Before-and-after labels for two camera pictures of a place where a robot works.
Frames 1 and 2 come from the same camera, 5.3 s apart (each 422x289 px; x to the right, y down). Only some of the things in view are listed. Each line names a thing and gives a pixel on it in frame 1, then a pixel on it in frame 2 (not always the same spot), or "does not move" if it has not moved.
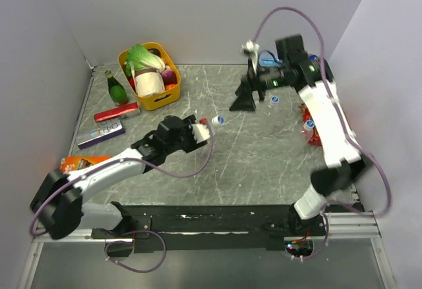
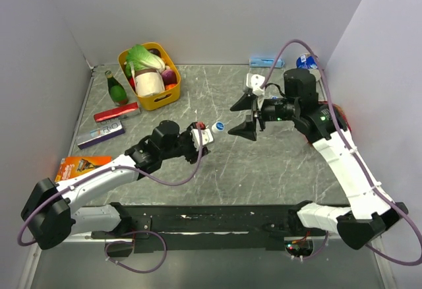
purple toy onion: x=169 y=76 does not move
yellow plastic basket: x=171 y=95 does not move
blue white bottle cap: x=218 y=119 -> x=219 y=126
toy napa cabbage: x=138 y=57 does not move
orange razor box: x=70 y=163 does not move
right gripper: x=244 y=101 -> x=246 y=102
